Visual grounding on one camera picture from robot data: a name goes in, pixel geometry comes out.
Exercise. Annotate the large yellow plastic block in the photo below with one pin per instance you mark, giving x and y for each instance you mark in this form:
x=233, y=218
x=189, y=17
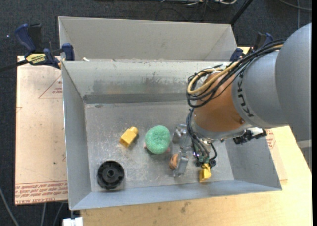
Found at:
x=128, y=137

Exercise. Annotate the small yellow plastic block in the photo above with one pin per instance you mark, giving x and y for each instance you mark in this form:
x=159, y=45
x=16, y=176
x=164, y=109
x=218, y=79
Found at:
x=205, y=173

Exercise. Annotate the brown cardboard board, red print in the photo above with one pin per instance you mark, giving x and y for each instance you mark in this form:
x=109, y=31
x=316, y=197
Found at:
x=39, y=126

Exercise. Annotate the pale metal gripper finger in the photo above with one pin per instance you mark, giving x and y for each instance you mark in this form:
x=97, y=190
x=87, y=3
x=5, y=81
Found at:
x=179, y=132
x=182, y=165

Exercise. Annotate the green round mesh scrubber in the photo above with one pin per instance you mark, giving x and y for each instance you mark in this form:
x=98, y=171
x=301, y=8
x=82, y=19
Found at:
x=157, y=139

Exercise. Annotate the grey metal bin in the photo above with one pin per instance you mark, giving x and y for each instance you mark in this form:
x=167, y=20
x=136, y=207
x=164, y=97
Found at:
x=148, y=91

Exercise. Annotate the black round plastic wheel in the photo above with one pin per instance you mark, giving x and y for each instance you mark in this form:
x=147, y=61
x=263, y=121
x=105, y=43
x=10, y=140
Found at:
x=110, y=175

